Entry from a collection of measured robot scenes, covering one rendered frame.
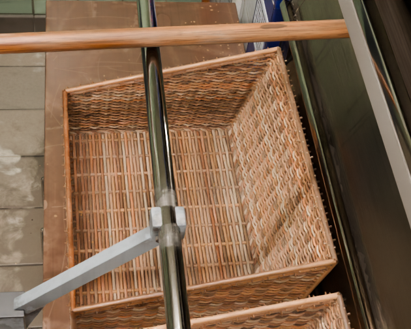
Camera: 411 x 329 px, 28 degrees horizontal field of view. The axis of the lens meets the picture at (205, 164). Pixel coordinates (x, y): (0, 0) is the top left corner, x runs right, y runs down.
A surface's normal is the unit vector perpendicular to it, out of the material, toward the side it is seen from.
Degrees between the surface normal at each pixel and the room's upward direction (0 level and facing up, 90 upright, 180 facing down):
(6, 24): 90
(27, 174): 0
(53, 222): 0
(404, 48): 12
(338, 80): 70
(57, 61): 0
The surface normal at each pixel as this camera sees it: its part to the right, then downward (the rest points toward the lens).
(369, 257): -0.89, -0.19
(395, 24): 0.31, -0.61
